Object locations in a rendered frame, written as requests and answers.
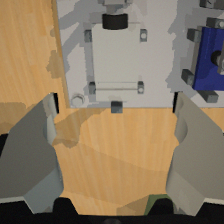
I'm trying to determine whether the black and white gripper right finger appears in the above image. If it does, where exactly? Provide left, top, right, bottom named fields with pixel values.
left=165, top=91, right=224, bottom=224

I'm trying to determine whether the dark blue rectangular block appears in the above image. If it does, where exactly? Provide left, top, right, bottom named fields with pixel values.
left=190, top=26, right=224, bottom=91

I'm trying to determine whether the grey fixture plate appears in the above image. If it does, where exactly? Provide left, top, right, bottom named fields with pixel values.
left=56, top=0, right=224, bottom=108

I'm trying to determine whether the red-handled toggle clamp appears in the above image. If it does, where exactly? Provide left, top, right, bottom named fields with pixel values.
left=98, top=0, right=133, bottom=30

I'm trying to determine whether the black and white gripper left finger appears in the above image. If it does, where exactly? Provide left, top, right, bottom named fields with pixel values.
left=0, top=92, right=64, bottom=224

